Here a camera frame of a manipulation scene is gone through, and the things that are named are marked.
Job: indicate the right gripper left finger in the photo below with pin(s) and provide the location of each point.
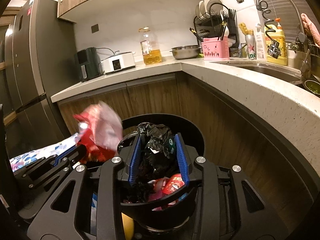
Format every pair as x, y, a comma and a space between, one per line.
66, 214

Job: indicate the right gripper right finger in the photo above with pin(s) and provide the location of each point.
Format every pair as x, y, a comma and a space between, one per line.
227, 205

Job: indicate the white rice cooker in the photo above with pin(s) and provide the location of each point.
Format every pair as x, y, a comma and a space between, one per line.
117, 63

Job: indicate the black trash bin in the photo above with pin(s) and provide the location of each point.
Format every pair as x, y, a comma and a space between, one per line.
176, 201

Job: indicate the black air fryer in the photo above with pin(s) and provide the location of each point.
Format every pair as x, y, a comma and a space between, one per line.
88, 64

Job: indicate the pink utensil holder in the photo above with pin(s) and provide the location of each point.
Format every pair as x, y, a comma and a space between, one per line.
215, 49

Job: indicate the red clear snack wrapper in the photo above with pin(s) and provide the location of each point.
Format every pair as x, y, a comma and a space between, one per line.
103, 133

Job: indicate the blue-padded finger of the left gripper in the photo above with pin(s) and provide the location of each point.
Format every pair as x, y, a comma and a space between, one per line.
74, 154

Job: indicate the cooking oil bottle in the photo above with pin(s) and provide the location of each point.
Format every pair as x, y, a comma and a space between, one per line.
149, 46

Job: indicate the black dish rack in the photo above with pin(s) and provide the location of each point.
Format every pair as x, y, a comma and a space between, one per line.
212, 22

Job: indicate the wooden lower kitchen cabinets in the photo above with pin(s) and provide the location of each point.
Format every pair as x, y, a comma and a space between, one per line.
233, 135

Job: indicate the dark steel refrigerator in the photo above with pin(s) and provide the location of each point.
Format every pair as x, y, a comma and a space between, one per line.
39, 56

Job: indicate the black plastic bag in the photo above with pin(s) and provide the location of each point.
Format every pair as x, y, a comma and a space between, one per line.
157, 161

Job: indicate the steel pot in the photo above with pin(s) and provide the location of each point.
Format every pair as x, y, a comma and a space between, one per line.
186, 52

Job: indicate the blue floral tablecloth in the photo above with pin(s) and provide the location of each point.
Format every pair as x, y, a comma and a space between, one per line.
55, 149

